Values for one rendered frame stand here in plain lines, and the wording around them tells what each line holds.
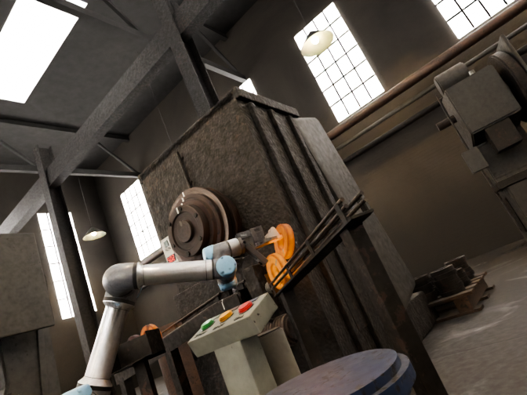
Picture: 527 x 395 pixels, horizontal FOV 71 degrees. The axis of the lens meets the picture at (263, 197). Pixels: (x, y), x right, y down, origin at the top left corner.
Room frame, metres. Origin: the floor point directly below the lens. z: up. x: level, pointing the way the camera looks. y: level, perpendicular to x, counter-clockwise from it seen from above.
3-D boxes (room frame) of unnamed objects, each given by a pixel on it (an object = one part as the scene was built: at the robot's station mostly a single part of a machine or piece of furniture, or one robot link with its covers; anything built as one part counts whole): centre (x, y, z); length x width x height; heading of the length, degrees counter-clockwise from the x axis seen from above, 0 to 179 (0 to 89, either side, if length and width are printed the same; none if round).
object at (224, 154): (2.36, 0.16, 0.88); 1.08 x 0.73 x 1.76; 57
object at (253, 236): (1.57, 0.12, 0.87); 0.12 x 0.08 x 0.09; 112
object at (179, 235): (1.91, 0.45, 1.11); 0.28 x 0.06 x 0.28; 57
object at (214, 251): (1.51, 0.27, 0.86); 0.11 x 0.08 x 0.09; 112
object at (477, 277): (3.54, -0.83, 0.22); 1.20 x 0.81 x 0.44; 55
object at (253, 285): (1.88, 0.19, 0.68); 0.11 x 0.08 x 0.24; 147
